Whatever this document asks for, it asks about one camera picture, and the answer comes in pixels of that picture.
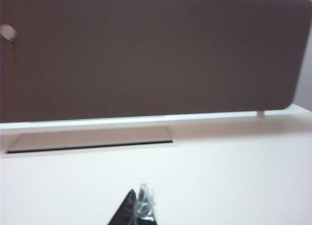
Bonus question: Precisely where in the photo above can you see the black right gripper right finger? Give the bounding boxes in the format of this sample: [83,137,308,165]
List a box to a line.
[135,183,159,225]

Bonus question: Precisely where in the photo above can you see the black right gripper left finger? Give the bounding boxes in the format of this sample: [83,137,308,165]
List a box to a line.
[106,188,137,225]

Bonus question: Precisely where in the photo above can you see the brown fabric desk divider panel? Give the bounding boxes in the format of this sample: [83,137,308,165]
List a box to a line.
[0,0,312,123]

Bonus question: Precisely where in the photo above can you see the white round adhesive hook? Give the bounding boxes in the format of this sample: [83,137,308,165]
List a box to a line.
[0,23,18,43]

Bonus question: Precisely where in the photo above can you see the desk cable tray flap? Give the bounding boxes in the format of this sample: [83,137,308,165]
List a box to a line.
[5,125,175,154]

